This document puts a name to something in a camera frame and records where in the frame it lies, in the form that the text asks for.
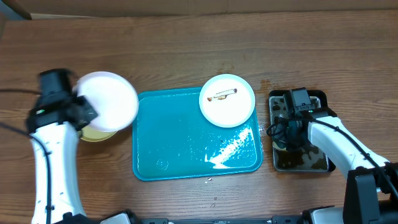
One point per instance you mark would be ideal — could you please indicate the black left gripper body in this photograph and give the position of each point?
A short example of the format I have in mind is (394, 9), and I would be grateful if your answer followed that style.
(90, 109)

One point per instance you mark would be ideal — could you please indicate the white plate with sauce streak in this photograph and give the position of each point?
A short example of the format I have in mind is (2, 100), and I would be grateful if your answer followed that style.
(227, 100)

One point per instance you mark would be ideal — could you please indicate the yellow and green sponge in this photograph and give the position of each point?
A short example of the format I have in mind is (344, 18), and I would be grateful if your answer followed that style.
(279, 145)

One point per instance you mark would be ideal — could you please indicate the teal plastic tray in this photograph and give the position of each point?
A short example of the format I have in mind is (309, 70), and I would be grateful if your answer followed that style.
(171, 139)

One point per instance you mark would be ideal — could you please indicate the black tray of soapy water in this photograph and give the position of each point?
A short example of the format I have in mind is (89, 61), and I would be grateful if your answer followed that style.
(308, 158)

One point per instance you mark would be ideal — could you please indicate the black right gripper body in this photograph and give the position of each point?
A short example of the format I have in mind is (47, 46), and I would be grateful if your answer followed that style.
(295, 139)

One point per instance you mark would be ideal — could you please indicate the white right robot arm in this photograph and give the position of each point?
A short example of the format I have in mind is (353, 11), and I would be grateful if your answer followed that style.
(371, 180)

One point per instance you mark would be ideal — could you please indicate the white plate with small stain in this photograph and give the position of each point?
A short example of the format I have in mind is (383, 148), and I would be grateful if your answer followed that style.
(113, 98)

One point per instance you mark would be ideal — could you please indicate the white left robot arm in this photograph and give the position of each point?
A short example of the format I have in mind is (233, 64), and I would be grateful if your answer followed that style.
(54, 128)

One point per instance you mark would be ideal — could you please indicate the black rail at table edge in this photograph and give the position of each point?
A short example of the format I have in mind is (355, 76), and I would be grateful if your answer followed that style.
(278, 219)

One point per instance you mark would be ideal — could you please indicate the yellow-green plate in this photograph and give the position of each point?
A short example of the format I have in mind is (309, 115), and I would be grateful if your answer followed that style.
(92, 135)

